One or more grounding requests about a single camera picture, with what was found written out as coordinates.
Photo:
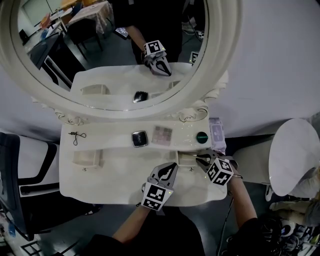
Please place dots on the person's right forearm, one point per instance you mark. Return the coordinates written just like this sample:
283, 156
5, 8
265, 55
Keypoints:
243, 200

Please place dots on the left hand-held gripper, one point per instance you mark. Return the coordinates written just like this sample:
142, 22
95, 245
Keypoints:
156, 196

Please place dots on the dark green round lid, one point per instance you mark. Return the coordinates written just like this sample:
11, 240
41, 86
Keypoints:
202, 137

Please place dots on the white dressing table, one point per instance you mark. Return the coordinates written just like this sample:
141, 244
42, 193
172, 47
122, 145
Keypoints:
120, 180

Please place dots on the black square compact case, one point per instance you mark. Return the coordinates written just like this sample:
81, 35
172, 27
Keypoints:
139, 139

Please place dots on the person's dark shirt torso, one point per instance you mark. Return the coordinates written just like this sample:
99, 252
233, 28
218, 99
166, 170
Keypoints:
162, 237

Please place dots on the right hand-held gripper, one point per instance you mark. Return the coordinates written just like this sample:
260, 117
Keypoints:
220, 172

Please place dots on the purple wipes pack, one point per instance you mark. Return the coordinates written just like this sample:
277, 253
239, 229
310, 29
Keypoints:
217, 132

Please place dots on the person's left forearm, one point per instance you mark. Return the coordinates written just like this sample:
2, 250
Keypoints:
130, 225

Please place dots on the black and white office chair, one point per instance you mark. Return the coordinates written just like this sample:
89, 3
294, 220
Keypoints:
37, 160

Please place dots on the white drawer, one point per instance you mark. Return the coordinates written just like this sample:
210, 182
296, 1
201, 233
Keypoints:
86, 157
186, 161

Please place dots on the metal eyelash curler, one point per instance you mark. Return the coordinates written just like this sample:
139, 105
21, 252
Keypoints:
77, 137

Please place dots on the pink eyeshadow palette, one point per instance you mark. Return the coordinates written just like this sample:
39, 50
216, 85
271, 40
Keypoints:
162, 135

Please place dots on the oval mirror ornate white frame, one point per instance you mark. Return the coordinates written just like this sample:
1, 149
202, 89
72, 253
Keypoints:
223, 50

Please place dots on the white round pedestal table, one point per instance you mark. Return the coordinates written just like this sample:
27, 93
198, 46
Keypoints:
292, 155

